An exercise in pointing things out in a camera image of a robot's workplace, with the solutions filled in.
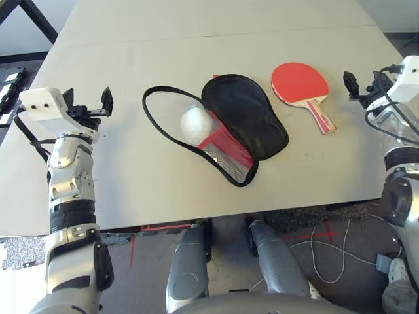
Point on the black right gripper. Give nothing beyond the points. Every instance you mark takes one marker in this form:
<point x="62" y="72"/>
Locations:
<point x="368" y="96"/>

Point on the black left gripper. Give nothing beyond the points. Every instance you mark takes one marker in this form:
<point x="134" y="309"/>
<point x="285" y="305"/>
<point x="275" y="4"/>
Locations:
<point x="86" y="114"/>

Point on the red ping-pong paddle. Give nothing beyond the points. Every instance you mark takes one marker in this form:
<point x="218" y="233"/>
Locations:
<point x="298" y="81"/>

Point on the white ball bundle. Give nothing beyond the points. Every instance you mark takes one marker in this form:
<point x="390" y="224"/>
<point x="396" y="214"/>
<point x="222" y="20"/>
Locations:
<point x="196" y="126"/>

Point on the red black paddle case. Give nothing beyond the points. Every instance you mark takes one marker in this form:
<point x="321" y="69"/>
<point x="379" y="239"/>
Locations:
<point x="242" y="111"/>

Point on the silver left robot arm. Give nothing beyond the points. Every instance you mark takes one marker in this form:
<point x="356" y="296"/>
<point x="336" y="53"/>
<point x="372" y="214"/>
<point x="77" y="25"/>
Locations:
<point x="72" y="183"/>

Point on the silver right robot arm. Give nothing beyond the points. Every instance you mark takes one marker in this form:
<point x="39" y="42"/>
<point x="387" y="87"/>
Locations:
<point x="399" y="131"/>

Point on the black equipment rack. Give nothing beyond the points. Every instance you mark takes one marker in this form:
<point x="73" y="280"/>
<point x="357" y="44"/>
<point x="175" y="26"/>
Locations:
<point x="16" y="83"/>

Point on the red tape cross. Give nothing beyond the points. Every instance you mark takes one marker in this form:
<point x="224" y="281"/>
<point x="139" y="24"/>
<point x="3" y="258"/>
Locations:
<point x="329" y="233"/>

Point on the red tape line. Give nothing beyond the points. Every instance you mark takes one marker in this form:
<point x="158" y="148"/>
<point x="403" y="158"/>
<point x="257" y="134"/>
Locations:
<point x="132" y="252"/>

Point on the speckled grey foam mat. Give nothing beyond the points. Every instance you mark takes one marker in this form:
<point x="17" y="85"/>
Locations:
<point x="23" y="252"/>

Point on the grey floor pedal box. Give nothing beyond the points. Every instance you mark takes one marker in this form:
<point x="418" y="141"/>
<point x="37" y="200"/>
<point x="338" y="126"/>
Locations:
<point x="383" y="262"/>

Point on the grey left robot leg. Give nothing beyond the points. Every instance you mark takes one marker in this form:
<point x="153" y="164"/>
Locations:
<point x="188" y="261"/>

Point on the grey robot leg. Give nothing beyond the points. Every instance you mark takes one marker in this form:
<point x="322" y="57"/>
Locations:
<point x="188" y="261"/>
<point x="275" y="258"/>

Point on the white perforated shoe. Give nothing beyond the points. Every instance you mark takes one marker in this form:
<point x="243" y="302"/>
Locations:
<point x="397" y="273"/>
<point x="315" y="291"/>

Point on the grey right robot leg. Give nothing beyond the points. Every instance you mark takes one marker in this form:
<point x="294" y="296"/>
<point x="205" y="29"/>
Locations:
<point x="275" y="258"/>

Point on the grey trouser leg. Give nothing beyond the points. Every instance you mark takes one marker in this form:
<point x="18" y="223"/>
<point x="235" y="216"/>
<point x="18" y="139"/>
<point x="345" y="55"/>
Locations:
<point x="399" y="302"/>

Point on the grey robot torso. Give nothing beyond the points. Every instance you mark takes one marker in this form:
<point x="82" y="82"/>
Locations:
<point x="248" y="305"/>

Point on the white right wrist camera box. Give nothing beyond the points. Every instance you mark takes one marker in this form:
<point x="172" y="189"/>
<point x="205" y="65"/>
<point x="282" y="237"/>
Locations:
<point x="409" y="78"/>

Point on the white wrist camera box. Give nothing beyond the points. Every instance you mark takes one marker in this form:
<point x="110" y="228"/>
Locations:
<point x="42" y="104"/>
<point x="409" y="78"/>

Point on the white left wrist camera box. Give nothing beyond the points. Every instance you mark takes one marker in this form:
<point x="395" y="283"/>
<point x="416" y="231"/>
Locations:
<point x="42" y="104"/>

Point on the black metal frame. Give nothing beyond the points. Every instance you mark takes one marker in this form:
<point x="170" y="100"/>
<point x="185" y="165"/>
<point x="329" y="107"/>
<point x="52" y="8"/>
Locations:
<point x="42" y="21"/>

